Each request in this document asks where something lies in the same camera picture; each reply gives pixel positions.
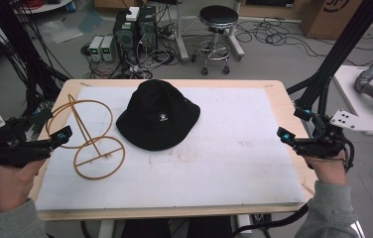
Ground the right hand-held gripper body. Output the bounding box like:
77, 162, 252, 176
295, 108, 373, 172

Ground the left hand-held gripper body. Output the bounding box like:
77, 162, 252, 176
0, 105, 55, 169

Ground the tan wire hat stand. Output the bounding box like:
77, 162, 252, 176
45, 93, 127, 181

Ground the black bucket hat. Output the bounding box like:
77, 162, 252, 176
115, 78, 201, 153

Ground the person's right hand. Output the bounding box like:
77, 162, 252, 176
303, 154, 347, 186

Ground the person's left hand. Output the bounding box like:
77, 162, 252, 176
0, 158, 48, 213

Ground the wooden table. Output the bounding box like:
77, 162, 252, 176
29, 78, 318, 222

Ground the white side table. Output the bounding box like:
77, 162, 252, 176
332, 63, 373, 139

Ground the black metal stand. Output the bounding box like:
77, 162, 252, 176
0, 0, 71, 115
286, 0, 373, 117

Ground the white foam mat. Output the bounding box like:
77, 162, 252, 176
35, 85, 308, 212

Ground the grey power supply unit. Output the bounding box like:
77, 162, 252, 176
100, 35, 118, 62
88, 35, 105, 62

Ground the clear plastic sheet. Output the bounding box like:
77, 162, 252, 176
38, 19, 84, 45

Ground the cardboard box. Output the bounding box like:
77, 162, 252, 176
299, 0, 373, 41

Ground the white round table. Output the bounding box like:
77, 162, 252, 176
12, 0, 73, 15

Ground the black computer tower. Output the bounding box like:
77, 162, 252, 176
112, 12, 140, 65
137, 5, 159, 53

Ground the black round stool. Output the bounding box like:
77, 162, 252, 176
190, 4, 242, 75

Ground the white box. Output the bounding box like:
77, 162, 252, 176
125, 6, 141, 23

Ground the tangle of black floor cables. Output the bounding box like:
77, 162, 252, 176
235, 17, 373, 67

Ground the black cable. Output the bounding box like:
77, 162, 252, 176
231, 202, 310, 238

